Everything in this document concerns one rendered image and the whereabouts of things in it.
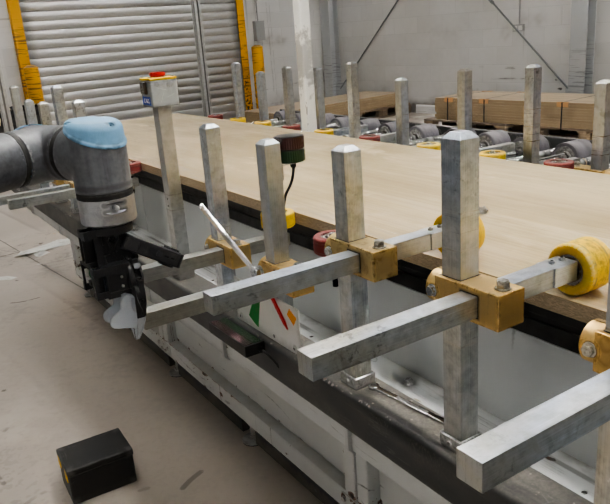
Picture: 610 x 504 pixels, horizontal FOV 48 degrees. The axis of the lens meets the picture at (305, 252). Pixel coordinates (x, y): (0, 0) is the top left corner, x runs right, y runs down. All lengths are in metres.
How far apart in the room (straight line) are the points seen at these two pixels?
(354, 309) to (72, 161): 0.51
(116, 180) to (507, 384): 0.74
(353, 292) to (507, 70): 8.51
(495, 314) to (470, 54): 9.07
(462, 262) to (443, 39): 9.29
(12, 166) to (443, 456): 0.78
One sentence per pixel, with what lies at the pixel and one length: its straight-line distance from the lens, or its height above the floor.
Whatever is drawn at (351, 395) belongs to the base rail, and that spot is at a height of 0.70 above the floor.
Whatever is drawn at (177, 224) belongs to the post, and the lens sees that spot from 1.81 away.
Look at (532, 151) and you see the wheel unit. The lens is 2.26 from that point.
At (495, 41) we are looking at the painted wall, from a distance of 9.67.
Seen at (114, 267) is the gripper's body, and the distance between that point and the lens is 1.16.
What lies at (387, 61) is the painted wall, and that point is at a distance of 10.92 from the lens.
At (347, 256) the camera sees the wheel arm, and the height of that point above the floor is 0.96.
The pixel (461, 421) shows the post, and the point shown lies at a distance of 1.05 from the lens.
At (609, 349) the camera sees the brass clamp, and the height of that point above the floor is 0.96.
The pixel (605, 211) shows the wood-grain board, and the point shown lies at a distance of 1.57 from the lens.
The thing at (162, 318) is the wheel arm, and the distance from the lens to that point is 1.24.
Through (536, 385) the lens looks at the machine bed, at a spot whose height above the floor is 0.72.
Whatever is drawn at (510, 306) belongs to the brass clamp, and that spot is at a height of 0.95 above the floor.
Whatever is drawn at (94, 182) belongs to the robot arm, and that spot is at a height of 1.10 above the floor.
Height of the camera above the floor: 1.31
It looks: 18 degrees down
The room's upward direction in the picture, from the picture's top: 4 degrees counter-clockwise
